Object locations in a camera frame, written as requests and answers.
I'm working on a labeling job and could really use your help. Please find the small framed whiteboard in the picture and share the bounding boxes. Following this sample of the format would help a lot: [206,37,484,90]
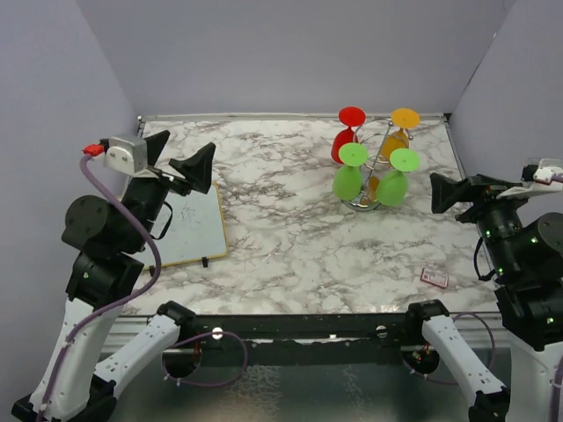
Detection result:
[151,183,229,267]

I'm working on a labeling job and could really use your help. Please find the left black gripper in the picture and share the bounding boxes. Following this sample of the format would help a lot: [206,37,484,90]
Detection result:
[122,128,216,250]

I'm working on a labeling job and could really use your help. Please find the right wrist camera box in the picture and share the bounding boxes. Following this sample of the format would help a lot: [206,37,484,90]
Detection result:
[505,158,563,198]

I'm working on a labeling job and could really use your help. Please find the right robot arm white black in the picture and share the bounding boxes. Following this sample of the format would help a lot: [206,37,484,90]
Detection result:
[404,167,562,421]

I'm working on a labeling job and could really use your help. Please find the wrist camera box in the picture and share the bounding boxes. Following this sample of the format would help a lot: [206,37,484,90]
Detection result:
[83,135,150,178]
[505,158,563,198]

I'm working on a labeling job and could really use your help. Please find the chrome wire glass rack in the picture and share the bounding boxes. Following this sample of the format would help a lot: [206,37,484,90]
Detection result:
[333,108,420,212]

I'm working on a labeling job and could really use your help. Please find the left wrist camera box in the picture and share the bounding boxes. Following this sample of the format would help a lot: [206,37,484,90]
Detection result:
[83,135,150,178]

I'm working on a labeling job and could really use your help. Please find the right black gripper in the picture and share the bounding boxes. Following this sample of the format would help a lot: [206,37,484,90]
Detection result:
[432,169,540,276]

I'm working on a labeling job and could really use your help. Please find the black front mounting rail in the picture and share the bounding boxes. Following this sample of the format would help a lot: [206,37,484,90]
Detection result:
[172,313,424,367]

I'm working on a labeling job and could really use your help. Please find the small red white card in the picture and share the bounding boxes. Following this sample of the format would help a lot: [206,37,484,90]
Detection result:
[420,267,449,289]

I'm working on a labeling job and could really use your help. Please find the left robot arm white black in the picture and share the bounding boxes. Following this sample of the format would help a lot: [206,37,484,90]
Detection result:
[11,131,216,421]

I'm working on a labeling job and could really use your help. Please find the green wine glass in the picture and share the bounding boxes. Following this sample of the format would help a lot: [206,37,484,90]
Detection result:
[376,148,420,207]
[333,142,369,200]

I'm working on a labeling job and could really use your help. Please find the red plastic wine glass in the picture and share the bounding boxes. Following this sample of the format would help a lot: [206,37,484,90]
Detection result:
[331,106,366,164]

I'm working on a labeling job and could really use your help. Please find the orange plastic wine glass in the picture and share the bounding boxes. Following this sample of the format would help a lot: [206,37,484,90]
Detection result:
[364,108,420,205]

